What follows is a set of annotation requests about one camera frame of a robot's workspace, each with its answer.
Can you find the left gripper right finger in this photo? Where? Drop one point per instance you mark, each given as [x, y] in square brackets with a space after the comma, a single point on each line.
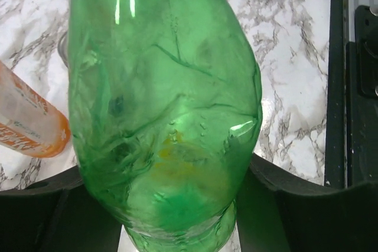
[278, 211]

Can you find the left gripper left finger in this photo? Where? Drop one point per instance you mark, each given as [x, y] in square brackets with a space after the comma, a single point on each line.
[56, 214]

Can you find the green plastic bottle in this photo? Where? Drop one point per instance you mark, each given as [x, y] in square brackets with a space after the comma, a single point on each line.
[165, 112]

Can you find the black base frame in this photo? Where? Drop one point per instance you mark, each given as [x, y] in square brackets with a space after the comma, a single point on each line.
[351, 135]

